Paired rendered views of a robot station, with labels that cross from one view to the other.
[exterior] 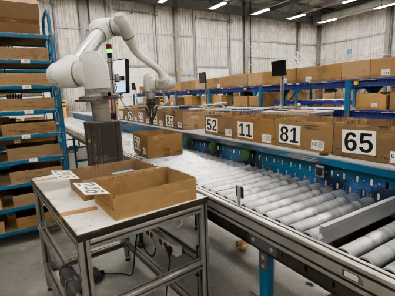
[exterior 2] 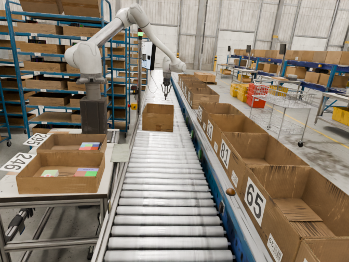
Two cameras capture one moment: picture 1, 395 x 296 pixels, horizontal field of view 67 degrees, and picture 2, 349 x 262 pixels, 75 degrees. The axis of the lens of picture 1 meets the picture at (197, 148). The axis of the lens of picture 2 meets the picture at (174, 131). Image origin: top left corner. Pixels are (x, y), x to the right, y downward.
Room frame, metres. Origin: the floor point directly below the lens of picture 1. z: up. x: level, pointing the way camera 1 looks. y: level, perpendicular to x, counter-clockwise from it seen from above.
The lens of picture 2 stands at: (0.56, -0.77, 1.49)
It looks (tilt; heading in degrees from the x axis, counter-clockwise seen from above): 20 degrees down; 26
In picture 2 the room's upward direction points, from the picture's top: 4 degrees clockwise
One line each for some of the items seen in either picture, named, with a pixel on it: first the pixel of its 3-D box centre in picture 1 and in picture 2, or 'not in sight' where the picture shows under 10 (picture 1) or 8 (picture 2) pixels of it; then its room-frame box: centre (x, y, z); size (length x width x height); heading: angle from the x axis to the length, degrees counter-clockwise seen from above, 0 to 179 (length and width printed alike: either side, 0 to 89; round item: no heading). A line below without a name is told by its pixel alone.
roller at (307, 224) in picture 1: (334, 215); not in sight; (1.11, -0.53, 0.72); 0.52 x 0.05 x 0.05; 121
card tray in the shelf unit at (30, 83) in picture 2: not in sight; (49, 82); (2.39, 1.87, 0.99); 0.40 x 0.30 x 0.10; 119
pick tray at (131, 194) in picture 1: (144, 189); (66, 171); (1.31, 0.25, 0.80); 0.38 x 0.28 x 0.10; 124
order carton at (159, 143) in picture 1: (156, 142); (159, 116); (2.47, 0.34, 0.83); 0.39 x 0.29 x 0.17; 27
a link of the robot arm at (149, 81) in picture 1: (150, 82); (168, 64); (2.70, 0.39, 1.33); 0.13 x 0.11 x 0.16; 73
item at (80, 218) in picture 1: (107, 188); (72, 154); (1.55, 0.49, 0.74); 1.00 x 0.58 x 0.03; 36
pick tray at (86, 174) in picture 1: (113, 177); (75, 147); (1.55, 0.45, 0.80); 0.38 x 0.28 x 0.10; 125
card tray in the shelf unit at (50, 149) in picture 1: (33, 149); (90, 100); (2.64, 1.46, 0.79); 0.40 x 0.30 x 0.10; 122
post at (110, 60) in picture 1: (114, 110); (139, 82); (2.66, 0.72, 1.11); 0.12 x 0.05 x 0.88; 31
